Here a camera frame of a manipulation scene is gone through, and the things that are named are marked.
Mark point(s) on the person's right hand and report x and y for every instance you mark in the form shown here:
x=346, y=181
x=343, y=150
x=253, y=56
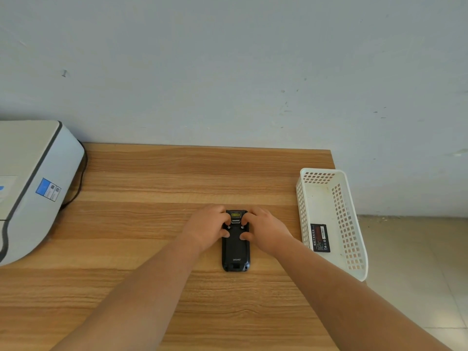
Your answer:
x=265, y=232

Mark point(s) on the person's left hand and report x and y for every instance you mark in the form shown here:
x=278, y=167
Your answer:
x=204, y=226

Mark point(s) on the person's right thumb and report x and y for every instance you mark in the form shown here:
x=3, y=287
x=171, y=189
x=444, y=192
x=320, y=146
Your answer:
x=246, y=236

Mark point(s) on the person's left thumb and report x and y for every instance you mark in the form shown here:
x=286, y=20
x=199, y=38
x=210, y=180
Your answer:
x=223, y=233

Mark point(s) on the black handheld scanner device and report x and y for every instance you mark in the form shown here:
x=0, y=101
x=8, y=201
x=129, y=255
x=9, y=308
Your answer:
x=236, y=248

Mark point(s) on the person's right forearm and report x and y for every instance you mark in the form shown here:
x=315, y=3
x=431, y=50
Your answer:
x=351, y=307

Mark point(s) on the person's left forearm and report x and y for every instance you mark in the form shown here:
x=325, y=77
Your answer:
x=135, y=299

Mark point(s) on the black flat battery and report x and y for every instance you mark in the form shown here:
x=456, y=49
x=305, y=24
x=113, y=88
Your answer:
x=320, y=237

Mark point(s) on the white perforated plastic basket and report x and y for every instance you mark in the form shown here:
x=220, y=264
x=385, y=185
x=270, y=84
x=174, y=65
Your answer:
x=331, y=219

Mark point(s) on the white grey printer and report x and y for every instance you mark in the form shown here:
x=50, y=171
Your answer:
x=27, y=186

